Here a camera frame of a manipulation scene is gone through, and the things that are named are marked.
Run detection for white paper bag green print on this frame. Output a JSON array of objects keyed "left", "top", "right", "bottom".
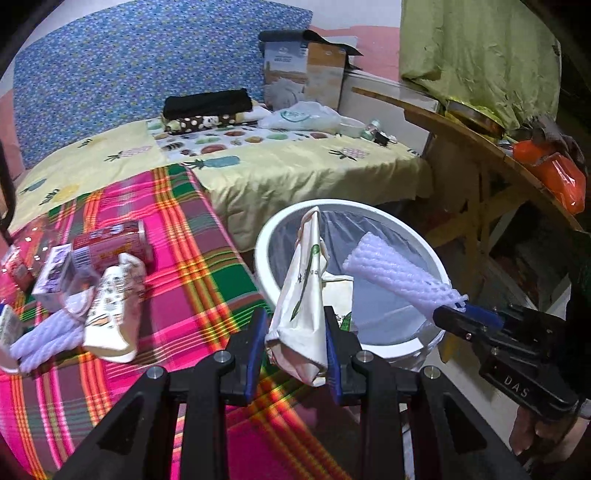
[{"left": 266, "top": 207, "right": 353, "bottom": 387}]

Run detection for white foam fruit net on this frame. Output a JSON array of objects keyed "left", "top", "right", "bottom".
[{"left": 342, "top": 233, "right": 469, "bottom": 320}]

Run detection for purple milk carton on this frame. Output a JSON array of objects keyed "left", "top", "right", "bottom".
[{"left": 32, "top": 244, "right": 79, "bottom": 313}]

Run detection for white round trash bin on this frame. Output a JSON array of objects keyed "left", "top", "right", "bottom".
[{"left": 254, "top": 198, "right": 453, "bottom": 370}]

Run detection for right human hand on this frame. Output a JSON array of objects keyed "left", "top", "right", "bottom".
[{"left": 509, "top": 406, "right": 590, "bottom": 462}]

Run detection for grey plastic bin liner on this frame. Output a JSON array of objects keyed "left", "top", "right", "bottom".
[{"left": 267, "top": 210, "right": 440, "bottom": 346}]

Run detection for pink plaid tablecloth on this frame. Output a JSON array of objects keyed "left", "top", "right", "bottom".
[{"left": 1, "top": 165, "right": 359, "bottom": 479}]

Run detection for patterned paper cup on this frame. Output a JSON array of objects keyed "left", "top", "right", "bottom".
[{"left": 82, "top": 253, "right": 146, "bottom": 364}]

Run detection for wooden table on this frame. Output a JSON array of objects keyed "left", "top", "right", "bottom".
[{"left": 353, "top": 87, "right": 582, "bottom": 295}]

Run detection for orange plastic bag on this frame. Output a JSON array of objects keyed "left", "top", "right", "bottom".
[{"left": 512, "top": 140, "right": 586, "bottom": 215}]

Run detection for clear plastic cup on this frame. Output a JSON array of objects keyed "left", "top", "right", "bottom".
[{"left": 60, "top": 270, "right": 100, "bottom": 323}]

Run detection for red drink can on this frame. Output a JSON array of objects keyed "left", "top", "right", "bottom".
[{"left": 71, "top": 220, "right": 153, "bottom": 274}]

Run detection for yellow pineapple bed sheet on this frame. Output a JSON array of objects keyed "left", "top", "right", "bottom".
[{"left": 11, "top": 121, "right": 433, "bottom": 251}]

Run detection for round metal tin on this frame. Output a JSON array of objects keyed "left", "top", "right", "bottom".
[{"left": 446, "top": 100, "right": 505, "bottom": 139}]

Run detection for small green white bottle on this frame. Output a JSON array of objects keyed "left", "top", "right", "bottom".
[{"left": 360, "top": 119, "right": 398, "bottom": 147}]

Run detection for white blue small carton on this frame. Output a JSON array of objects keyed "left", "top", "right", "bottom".
[{"left": 0, "top": 303, "right": 24, "bottom": 370}]

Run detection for fruit print white cloth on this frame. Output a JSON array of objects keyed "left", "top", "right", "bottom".
[{"left": 146, "top": 119, "right": 334, "bottom": 160}]

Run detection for white plastic bag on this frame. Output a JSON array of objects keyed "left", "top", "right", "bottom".
[{"left": 257, "top": 101, "right": 342, "bottom": 134}]

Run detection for green curtain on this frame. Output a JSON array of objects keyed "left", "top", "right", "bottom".
[{"left": 399, "top": 0, "right": 562, "bottom": 130}]

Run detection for brown polka dot pillow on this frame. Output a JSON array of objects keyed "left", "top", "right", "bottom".
[{"left": 161, "top": 108, "right": 270, "bottom": 135}]

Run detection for black folded clothing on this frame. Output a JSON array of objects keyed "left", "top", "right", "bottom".
[{"left": 162, "top": 88, "right": 252, "bottom": 120}]

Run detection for open cardboard box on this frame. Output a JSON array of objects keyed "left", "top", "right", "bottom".
[{"left": 259, "top": 30, "right": 360, "bottom": 110}]

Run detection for blue patterned headboard cover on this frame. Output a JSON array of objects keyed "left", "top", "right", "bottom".
[{"left": 13, "top": 1, "right": 312, "bottom": 169}]

